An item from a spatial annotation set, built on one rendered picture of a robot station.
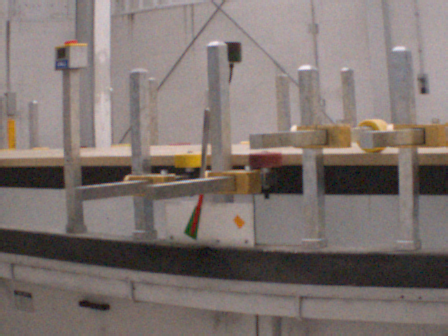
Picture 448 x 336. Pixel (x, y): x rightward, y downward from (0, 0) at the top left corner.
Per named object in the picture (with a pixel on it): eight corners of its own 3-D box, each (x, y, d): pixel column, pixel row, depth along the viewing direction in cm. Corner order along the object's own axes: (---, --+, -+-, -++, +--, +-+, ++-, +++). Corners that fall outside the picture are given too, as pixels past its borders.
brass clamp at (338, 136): (339, 148, 206) (338, 124, 206) (288, 149, 214) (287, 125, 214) (353, 147, 211) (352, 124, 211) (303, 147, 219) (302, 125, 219)
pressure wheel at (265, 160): (271, 200, 231) (269, 151, 231) (243, 200, 236) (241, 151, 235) (289, 197, 238) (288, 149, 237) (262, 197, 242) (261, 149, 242)
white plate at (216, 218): (253, 247, 222) (251, 203, 222) (165, 242, 238) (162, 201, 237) (254, 247, 223) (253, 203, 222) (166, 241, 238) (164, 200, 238)
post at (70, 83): (76, 234, 258) (70, 68, 256) (64, 233, 261) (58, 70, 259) (87, 232, 262) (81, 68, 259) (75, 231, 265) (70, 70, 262)
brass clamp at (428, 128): (437, 148, 191) (436, 124, 191) (384, 148, 199) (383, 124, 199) (448, 147, 196) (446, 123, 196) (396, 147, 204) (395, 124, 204)
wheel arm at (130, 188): (84, 204, 220) (83, 186, 220) (74, 204, 222) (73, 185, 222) (201, 189, 254) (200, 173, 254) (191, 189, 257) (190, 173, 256)
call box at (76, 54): (70, 70, 254) (70, 43, 254) (53, 73, 258) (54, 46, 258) (87, 70, 260) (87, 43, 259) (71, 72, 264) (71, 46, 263)
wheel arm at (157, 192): (157, 204, 203) (156, 183, 202) (144, 204, 205) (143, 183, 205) (277, 187, 237) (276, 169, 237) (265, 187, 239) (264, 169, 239)
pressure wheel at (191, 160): (210, 196, 251) (208, 150, 250) (178, 198, 249) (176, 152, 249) (204, 194, 259) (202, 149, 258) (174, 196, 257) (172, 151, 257)
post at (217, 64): (226, 248, 228) (218, 41, 225) (214, 247, 230) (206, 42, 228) (235, 246, 231) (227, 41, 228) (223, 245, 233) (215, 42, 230)
